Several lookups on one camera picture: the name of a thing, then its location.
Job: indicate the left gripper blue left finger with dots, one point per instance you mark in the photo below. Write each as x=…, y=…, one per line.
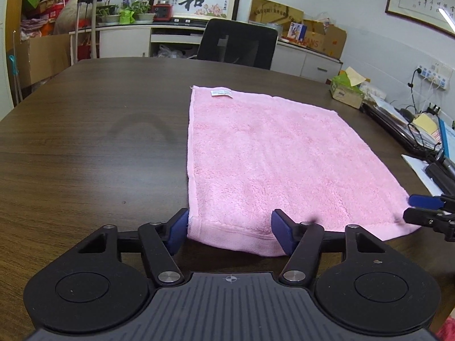
x=160, y=242

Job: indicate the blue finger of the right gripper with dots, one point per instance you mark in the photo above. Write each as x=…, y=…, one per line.
x=425, y=202
x=436, y=220

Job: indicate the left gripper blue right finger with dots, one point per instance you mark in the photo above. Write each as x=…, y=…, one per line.
x=302, y=243

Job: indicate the pink terry towel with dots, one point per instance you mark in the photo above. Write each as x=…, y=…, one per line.
x=250, y=154

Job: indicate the white paper sheet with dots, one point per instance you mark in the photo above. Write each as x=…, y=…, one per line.
x=419, y=166

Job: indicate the white power strip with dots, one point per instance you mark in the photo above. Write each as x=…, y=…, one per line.
x=440, y=81

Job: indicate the green tissue box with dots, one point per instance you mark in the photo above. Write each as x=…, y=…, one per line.
x=345, y=88

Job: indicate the open cardboard box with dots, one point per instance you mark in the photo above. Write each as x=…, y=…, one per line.
x=329, y=40

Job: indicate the white plastic bag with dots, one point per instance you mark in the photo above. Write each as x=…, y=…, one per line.
x=166, y=51

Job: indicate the black office chair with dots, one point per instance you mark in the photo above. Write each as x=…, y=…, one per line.
x=238, y=43

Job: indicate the white low cabinet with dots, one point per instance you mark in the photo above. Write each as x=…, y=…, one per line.
x=147, y=40

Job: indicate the flat cardboard sheet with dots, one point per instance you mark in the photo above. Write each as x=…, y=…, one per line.
x=267, y=11

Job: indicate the red blender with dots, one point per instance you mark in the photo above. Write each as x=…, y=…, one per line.
x=162, y=10

